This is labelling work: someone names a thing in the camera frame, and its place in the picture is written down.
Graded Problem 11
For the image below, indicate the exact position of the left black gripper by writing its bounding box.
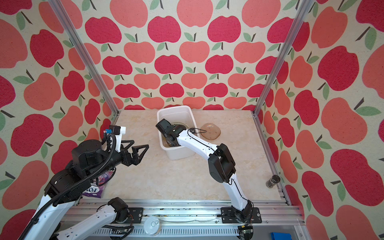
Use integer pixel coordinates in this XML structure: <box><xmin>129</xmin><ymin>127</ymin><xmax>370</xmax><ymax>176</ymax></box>
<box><xmin>88</xmin><ymin>138</ymin><xmax>151</xmax><ymax>180</ymax></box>

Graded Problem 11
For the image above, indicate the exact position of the blue patterned plate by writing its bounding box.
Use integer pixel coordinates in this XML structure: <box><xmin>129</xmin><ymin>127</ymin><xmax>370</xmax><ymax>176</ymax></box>
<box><xmin>163</xmin><ymin>121</ymin><xmax>187</xmax><ymax>147</ymax></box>

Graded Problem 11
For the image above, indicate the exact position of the pink ribbed glass plate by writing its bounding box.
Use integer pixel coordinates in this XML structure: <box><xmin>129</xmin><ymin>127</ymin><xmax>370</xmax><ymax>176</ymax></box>
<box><xmin>201</xmin><ymin>123</ymin><xmax>221</xmax><ymax>140</ymax></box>

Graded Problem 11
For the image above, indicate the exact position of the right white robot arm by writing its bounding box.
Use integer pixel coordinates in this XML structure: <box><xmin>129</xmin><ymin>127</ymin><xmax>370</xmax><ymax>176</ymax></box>
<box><xmin>156</xmin><ymin>119</ymin><xmax>254</xmax><ymax>223</ymax></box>

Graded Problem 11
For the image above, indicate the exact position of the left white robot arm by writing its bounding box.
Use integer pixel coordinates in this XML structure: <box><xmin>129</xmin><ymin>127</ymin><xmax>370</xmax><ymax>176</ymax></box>
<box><xmin>19</xmin><ymin>135</ymin><xmax>149</xmax><ymax>240</ymax></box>

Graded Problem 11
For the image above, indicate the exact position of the white plastic bin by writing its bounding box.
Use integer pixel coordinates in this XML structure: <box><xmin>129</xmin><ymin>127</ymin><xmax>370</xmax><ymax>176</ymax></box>
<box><xmin>157</xmin><ymin>106</ymin><xmax>197</xmax><ymax>160</ymax></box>

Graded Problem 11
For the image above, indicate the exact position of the purple snack bag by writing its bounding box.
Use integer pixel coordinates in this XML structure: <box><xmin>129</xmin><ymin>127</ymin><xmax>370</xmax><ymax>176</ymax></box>
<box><xmin>83</xmin><ymin>171</ymin><xmax>115</xmax><ymax>199</ymax></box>

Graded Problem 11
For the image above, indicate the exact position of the small metal cylinder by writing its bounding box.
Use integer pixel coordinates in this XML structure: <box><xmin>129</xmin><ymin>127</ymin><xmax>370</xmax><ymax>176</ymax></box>
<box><xmin>266</xmin><ymin>175</ymin><xmax>281</xmax><ymax>189</ymax></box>

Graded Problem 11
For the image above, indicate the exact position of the blue object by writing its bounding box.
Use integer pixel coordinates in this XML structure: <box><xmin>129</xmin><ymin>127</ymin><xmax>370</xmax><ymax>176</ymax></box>
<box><xmin>271</xmin><ymin>232</ymin><xmax>292</xmax><ymax>240</ymax></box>

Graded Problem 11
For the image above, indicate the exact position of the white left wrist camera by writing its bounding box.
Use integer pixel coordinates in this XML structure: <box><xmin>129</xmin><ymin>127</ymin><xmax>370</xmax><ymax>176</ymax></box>
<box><xmin>104</xmin><ymin>125</ymin><xmax>127</xmax><ymax>153</ymax></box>

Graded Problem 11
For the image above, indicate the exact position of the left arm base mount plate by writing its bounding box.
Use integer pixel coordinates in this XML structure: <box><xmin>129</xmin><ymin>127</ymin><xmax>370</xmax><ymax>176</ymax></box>
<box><xmin>111</xmin><ymin>207</ymin><xmax>144</xmax><ymax>225</ymax></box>

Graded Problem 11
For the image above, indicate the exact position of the aluminium front rail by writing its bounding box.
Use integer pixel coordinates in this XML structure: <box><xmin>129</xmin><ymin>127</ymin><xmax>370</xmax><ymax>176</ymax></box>
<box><xmin>49</xmin><ymin>199</ymin><xmax>307</xmax><ymax>240</ymax></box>

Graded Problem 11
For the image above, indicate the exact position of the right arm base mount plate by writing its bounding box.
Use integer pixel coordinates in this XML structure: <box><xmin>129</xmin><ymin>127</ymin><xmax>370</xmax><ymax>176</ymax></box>
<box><xmin>220</xmin><ymin>207</ymin><xmax>262</xmax><ymax>224</ymax></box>

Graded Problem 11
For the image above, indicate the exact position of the black corrugated cable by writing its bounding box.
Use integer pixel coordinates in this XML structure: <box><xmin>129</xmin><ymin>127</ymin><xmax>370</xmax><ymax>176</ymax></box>
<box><xmin>17</xmin><ymin>133</ymin><xmax>118</xmax><ymax>240</ymax></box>

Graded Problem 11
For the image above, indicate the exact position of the left aluminium frame post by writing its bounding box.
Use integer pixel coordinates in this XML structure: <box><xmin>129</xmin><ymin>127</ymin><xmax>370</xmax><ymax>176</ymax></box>
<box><xmin>48</xmin><ymin>0</ymin><xmax>120</xmax><ymax>119</ymax></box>

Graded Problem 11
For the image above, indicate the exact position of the aluminium frame post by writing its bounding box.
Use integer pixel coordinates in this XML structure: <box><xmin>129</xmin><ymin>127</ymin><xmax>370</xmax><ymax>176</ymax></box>
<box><xmin>252</xmin><ymin>0</ymin><xmax>315</xmax><ymax>119</ymax></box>
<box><xmin>48</xmin><ymin>0</ymin><xmax>120</xmax><ymax>119</ymax></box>

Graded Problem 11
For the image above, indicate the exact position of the right aluminium frame post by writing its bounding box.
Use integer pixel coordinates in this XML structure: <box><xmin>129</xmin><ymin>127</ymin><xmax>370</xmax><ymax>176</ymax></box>
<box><xmin>252</xmin><ymin>0</ymin><xmax>315</xmax><ymax>119</ymax></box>

